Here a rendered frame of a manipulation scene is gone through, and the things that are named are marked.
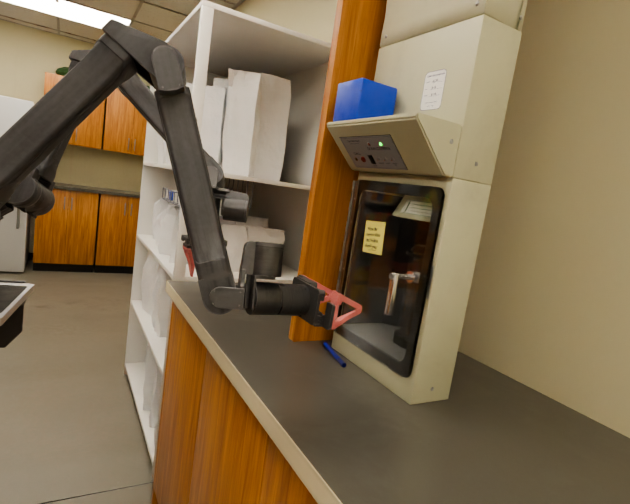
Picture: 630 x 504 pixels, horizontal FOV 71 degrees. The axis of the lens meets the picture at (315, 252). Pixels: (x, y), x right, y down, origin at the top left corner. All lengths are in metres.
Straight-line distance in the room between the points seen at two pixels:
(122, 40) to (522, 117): 1.02
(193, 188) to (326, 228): 0.51
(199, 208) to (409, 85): 0.56
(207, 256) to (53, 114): 0.31
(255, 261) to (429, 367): 0.44
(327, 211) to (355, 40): 0.43
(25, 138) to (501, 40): 0.84
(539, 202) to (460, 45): 0.51
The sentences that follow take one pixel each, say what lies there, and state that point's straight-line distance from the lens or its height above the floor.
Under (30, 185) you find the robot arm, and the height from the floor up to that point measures 1.26.
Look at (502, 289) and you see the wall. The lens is 1.35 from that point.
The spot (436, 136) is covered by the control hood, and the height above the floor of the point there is 1.48.
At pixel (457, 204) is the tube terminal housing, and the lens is 0.92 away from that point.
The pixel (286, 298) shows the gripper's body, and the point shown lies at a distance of 0.77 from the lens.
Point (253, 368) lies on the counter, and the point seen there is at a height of 0.94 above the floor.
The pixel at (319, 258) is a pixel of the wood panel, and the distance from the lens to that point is 1.18.
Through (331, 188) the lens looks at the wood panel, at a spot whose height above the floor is 1.36.
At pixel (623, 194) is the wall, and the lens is 1.21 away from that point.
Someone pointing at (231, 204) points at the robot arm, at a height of 1.28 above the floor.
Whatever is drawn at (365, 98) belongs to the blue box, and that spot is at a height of 1.56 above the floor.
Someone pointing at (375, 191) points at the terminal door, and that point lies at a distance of 1.06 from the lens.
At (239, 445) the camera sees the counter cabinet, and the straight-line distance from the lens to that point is 1.10.
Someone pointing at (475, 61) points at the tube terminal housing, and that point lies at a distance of 0.95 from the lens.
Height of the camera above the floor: 1.35
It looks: 8 degrees down
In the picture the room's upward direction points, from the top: 9 degrees clockwise
